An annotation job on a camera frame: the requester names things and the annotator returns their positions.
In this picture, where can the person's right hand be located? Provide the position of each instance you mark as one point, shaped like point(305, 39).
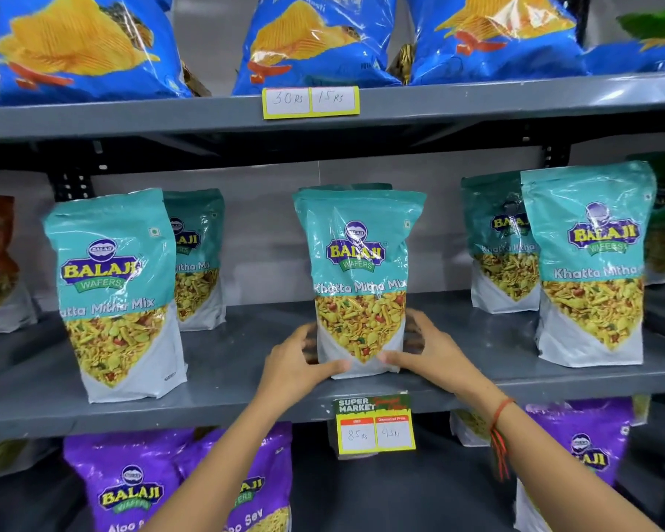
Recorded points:
point(440, 365)

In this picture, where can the person's left hand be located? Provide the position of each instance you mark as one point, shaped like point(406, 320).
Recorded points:
point(291, 376)

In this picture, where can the person's left thumb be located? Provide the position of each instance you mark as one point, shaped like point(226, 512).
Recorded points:
point(333, 368)

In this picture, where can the person's right thumb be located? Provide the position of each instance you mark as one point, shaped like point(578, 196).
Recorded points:
point(398, 361)

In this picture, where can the teal snack mix packet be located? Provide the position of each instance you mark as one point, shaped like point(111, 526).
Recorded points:
point(113, 282)
point(593, 271)
point(199, 254)
point(360, 260)
point(501, 254)

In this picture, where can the person's right forearm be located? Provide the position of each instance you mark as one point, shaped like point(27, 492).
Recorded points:
point(554, 465)

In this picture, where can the person's left forearm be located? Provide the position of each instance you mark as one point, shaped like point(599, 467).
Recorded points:
point(227, 470)

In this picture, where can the green and yellow price label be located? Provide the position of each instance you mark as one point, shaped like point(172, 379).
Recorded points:
point(374, 423)

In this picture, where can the grey metal shelf board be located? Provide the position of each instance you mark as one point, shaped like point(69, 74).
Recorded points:
point(476, 99)
point(244, 354)

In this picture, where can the white and yellow snack packet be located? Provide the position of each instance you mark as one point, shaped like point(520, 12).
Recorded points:
point(468, 426)

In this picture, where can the red thread wrist band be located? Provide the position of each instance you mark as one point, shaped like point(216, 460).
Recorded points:
point(499, 429)

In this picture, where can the purple snack packet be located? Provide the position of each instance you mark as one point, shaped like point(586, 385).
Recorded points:
point(266, 482)
point(584, 448)
point(124, 482)

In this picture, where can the black perforated rack upright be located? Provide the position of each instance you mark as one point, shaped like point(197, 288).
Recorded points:
point(554, 157)
point(72, 185)

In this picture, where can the yellow handwritten price label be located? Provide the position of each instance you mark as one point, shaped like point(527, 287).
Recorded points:
point(310, 101)

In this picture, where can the blue potato chips packet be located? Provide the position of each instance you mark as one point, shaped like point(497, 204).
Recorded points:
point(493, 38)
point(310, 44)
point(637, 59)
point(83, 49)

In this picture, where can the yellow snack mix packet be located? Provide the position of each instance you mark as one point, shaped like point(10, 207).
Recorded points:
point(11, 457)

